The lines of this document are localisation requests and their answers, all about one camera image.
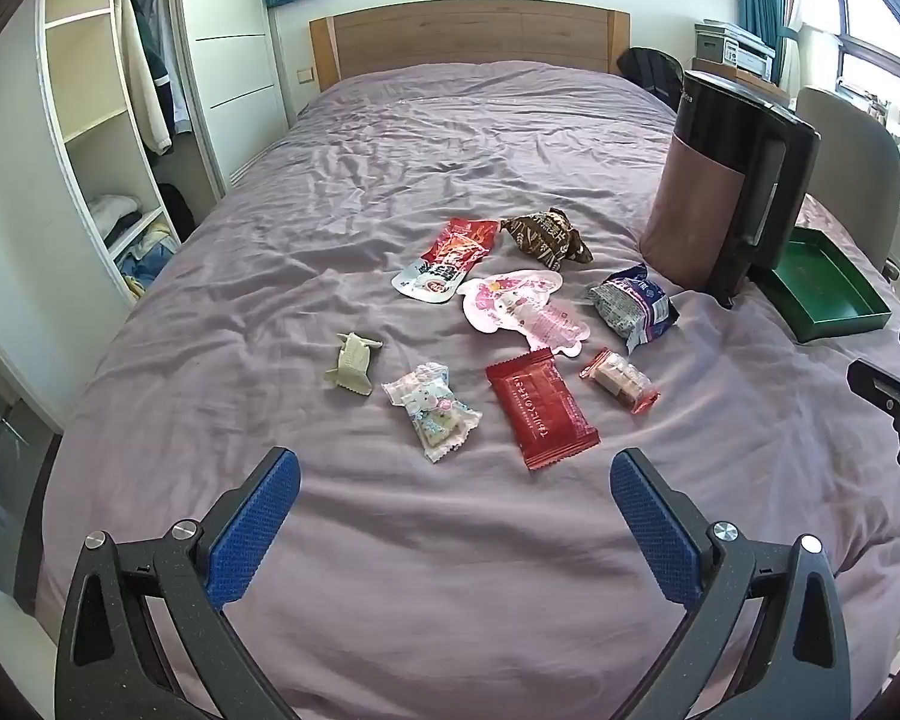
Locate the blue grey snack packet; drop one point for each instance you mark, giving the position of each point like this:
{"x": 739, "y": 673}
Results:
{"x": 633, "y": 306}

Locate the black and pink kettle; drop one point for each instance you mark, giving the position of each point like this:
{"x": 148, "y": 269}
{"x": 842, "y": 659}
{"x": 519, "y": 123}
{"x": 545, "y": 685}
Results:
{"x": 735, "y": 177}

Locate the black backpack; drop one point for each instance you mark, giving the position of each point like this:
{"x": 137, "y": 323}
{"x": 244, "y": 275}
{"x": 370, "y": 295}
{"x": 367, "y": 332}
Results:
{"x": 655, "y": 72}

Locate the purple bed sheet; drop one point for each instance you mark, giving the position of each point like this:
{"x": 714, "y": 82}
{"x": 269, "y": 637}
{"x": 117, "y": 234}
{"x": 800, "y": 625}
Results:
{"x": 472, "y": 587}

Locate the white hanging jacket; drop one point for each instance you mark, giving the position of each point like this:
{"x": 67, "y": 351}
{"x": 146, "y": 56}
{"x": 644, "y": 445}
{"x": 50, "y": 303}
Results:
{"x": 146, "y": 81}

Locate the wooden nightstand drawers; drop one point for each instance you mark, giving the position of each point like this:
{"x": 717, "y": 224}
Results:
{"x": 754, "y": 82}

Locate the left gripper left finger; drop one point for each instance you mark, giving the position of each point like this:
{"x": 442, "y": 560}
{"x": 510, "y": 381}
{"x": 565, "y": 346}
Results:
{"x": 110, "y": 661}

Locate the grey printer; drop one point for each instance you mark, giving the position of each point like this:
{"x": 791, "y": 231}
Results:
{"x": 728, "y": 44}

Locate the brown oat snack packet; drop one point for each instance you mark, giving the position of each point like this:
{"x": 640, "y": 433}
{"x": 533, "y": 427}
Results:
{"x": 548, "y": 237}

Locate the wooden headboard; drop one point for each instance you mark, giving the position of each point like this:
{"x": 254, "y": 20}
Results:
{"x": 467, "y": 32}

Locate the red white spicy snack pouch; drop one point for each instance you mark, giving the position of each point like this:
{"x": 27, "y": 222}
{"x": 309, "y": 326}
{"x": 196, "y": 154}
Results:
{"x": 435, "y": 276}

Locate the white cartoon candy packet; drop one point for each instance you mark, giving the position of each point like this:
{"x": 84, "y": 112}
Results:
{"x": 439, "y": 418}

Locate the folded clothes on shelf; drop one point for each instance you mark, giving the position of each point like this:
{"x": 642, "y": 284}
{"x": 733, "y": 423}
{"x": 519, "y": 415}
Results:
{"x": 113, "y": 214}

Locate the green metal tray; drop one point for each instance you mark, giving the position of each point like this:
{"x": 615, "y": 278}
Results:
{"x": 818, "y": 290}

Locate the beige office chair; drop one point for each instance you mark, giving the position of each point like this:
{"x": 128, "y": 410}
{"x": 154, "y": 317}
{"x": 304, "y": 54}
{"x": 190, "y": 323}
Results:
{"x": 856, "y": 176}

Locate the red Japanese snack packet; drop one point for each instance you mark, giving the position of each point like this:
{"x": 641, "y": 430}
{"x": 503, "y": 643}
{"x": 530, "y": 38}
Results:
{"x": 548, "y": 424}

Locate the white wardrobe shelf unit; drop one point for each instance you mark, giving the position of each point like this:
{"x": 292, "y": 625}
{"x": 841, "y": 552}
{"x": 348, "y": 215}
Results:
{"x": 224, "y": 59}

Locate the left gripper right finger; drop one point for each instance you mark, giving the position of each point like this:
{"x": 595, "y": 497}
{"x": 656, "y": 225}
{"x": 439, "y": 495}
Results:
{"x": 795, "y": 663}

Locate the pink cartoon shaped packet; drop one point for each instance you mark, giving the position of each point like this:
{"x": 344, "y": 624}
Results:
{"x": 522, "y": 302}

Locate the beige green snack packet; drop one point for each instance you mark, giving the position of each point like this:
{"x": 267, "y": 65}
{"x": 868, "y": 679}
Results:
{"x": 351, "y": 369}

